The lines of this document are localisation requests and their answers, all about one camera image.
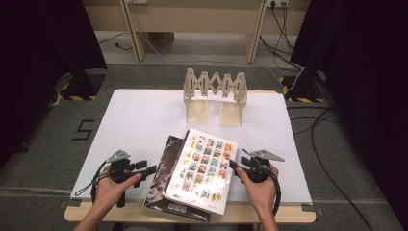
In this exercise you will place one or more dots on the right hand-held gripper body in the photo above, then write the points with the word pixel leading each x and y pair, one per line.
pixel 258 170

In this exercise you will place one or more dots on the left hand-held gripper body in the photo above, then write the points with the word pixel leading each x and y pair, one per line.
pixel 123 168

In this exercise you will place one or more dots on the dark brown glossy book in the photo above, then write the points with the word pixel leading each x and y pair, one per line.
pixel 162 173

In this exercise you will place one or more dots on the white book with picture grid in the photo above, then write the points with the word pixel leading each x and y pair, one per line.
pixel 202 170

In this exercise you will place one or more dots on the beige expandable book rack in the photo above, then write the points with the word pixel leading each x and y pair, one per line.
pixel 215 88

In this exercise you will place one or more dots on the person's right hand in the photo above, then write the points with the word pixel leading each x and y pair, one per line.
pixel 263 194

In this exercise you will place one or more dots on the person's left hand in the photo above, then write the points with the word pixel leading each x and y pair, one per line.
pixel 107 192

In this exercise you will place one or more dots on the light wooden table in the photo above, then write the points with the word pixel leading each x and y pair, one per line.
pixel 106 213

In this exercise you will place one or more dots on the black stand base striped tape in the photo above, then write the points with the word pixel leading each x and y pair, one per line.
pixel 303 91
pixel 81 86

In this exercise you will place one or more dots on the black curtain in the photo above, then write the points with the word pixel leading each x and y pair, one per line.
pixel 38 64
pixel 369 80

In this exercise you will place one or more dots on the beige wooden desk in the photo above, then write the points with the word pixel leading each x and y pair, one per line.
pixel 192 19

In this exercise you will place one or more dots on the white wall socket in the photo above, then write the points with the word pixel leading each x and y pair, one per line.
pixel 277 3

